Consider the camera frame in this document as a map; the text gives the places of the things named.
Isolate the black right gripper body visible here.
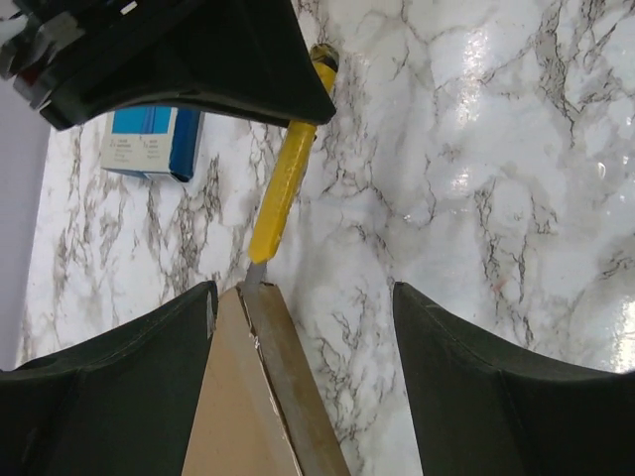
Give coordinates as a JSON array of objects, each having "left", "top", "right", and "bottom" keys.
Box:
[{"left": 1, "top": 1, "right": 139, "bottom": 107}]

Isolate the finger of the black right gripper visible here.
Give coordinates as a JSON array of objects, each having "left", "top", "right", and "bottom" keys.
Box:
[{"left": 39, "top": 1, "right": 335, "bottom": 130}]

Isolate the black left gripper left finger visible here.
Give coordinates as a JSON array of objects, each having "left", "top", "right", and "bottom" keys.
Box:
[{"left": 1, "top": 281, "right": 218, "bottom": 475}]

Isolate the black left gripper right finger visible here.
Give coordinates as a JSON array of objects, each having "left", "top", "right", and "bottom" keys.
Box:
[{"left": 393, "top": 283, "right": 634, "bottom": 475}]

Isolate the yellow utility knife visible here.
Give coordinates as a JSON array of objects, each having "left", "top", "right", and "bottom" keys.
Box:
[{"left": 243, "top": 43, "right": 340, "bottom": 298}]

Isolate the brown cardboard express box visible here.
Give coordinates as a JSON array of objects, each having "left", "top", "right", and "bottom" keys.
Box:
[{"left": 183, "top": 283, "right": 350, "bottom": 475}]

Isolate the blue razor box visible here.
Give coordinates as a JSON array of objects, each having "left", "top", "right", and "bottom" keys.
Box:
[{"left": 100, "top": 106, "right": 202, "bottom": 183}]

